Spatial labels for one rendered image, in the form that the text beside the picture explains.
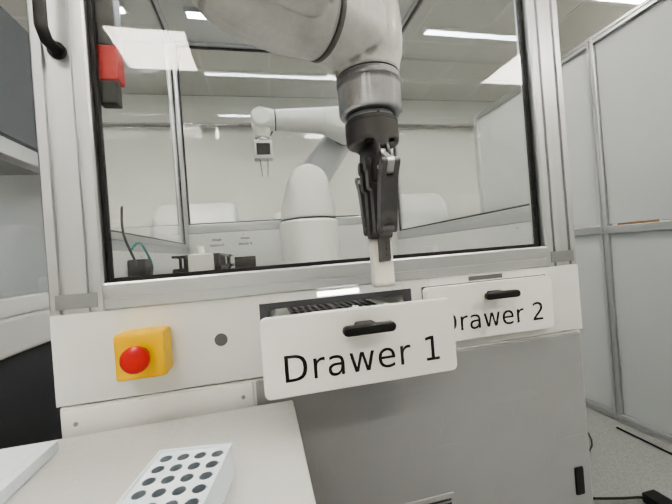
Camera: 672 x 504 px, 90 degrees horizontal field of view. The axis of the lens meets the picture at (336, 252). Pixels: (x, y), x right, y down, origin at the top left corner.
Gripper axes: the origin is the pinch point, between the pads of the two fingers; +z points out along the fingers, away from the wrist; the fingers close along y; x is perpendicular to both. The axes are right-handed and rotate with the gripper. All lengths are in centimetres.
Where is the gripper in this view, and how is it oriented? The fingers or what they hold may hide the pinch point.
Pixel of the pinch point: (381, 262)
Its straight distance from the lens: 48.7
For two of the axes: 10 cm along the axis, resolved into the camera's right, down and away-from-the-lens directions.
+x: -9.7, 0.7, -2.1
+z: 0.8, 10.0, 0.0
